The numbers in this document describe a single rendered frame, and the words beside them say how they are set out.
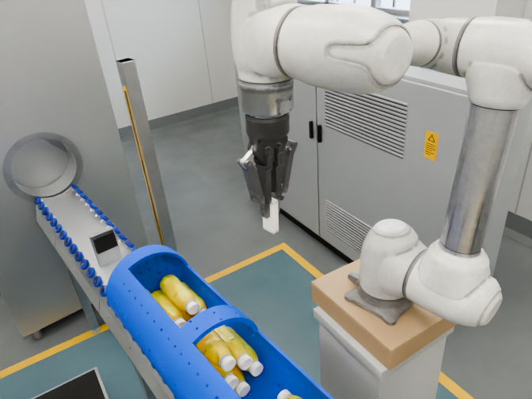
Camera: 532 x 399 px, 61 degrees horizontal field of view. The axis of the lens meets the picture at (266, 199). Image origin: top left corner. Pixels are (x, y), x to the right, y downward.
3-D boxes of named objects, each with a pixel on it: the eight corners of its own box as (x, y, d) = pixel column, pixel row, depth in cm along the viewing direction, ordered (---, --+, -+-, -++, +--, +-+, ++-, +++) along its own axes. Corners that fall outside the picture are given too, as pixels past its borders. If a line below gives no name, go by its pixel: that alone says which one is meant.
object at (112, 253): (119, 254, 200) (111, 226, 192) (123, 258, 197) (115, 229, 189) (98, 264, 195) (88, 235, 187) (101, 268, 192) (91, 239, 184)
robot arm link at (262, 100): (305, 76, 73) (305, 112, 76) (267, 68, 79) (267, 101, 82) (264, 88, 68) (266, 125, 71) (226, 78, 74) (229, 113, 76)
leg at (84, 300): (98, 325, 292) (69, 248, 260) (101, 331, 288) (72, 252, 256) (89, 330, 289) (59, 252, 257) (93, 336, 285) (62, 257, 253)
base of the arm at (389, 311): (365, 267, 157) (366, 254, 154) (423, 297, 143) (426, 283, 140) (332, 292, 146) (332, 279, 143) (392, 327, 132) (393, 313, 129)
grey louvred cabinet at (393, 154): (293, 176, 448) (284, 22, 374) (488, 295, 287) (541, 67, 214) (246, 194, 425) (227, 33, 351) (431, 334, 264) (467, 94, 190)
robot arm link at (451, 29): (404, 10, 102) (461, 14, 93) (442, 15, 114) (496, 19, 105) (393, 70, 107) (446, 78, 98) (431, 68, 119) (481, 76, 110)
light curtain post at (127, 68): (194, 341, 274) (128, 57, 188) (199, 347, 270) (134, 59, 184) (185, 346, 271) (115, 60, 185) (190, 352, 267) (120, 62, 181)
